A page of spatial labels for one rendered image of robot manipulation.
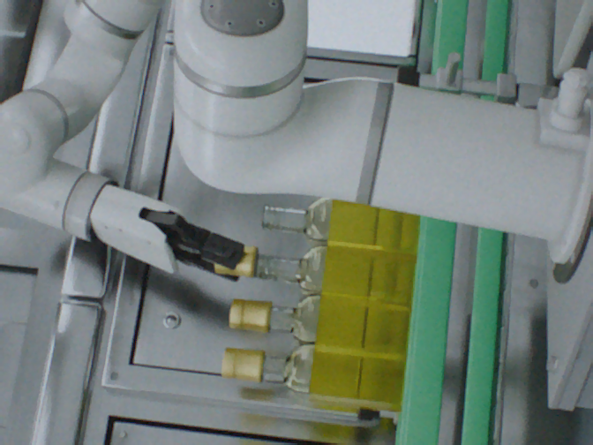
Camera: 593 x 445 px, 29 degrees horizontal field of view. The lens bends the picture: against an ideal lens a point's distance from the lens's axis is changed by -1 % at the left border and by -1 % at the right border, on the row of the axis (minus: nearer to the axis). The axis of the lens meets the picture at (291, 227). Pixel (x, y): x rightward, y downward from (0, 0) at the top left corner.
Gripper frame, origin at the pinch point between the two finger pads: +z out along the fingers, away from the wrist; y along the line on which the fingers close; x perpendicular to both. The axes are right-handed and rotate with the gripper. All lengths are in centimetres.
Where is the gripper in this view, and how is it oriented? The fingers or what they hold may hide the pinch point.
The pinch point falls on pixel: (224, 258)
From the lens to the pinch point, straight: 131.1
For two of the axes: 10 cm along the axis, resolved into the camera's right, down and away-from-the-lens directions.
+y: -0.2, -3.5, -9.3
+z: 9.3, 3.5, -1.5
